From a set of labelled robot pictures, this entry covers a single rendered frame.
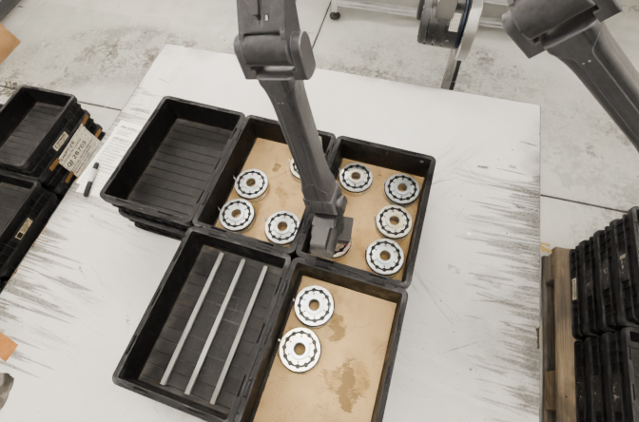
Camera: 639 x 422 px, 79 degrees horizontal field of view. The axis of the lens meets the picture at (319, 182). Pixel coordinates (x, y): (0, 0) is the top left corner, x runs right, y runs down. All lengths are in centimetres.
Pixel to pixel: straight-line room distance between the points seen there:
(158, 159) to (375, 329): 86
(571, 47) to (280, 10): 37
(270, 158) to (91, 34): 244
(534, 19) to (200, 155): 105
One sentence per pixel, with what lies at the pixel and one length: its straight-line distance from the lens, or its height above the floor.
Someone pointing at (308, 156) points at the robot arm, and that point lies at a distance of 72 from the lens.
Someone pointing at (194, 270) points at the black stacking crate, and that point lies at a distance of 118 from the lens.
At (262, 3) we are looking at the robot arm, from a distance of 59.
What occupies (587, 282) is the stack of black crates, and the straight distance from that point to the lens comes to 194.
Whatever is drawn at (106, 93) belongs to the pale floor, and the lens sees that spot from 300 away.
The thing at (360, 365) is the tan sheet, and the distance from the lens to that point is 106.
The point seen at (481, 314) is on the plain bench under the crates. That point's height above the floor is 70.
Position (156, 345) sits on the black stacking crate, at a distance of 117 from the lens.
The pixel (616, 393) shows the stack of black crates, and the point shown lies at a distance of 174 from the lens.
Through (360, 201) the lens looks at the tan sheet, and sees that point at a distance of 119.
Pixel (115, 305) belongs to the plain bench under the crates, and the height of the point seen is 70.
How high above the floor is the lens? 189
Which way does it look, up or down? 60 degrees down
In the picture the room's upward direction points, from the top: 5 degrees counter-clockwise
